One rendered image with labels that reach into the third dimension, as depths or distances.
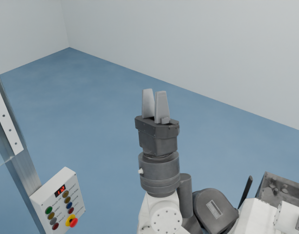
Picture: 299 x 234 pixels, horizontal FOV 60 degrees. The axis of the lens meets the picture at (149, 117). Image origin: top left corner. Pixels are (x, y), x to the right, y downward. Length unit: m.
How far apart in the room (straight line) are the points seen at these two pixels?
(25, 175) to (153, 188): 0.54
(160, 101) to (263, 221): 0.44
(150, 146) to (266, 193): 0.43
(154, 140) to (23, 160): 0.54
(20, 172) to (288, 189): 0.83
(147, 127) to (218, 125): 2.56
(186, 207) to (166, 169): 0.12
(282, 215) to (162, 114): 0.35
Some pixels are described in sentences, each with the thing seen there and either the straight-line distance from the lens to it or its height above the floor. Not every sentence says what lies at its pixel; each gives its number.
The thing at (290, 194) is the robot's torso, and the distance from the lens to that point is 0.87.
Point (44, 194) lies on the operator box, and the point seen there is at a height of 1.10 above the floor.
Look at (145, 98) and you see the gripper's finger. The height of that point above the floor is 1.57.
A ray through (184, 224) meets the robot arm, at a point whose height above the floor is 1.21.
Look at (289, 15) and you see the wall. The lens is 2.88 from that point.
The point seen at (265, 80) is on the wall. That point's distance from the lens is 3.13.
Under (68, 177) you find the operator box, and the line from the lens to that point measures 1.04.
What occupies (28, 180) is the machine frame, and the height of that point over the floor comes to 1.17.
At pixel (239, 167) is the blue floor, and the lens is 2.63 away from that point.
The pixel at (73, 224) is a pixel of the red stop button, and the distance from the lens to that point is 1.17.
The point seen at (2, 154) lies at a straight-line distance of 0.87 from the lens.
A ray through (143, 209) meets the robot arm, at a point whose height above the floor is 1.32.
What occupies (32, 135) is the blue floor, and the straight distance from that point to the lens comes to 3.09.
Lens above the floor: 1.87
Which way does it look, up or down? 38 degrees down
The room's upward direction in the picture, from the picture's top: straight up
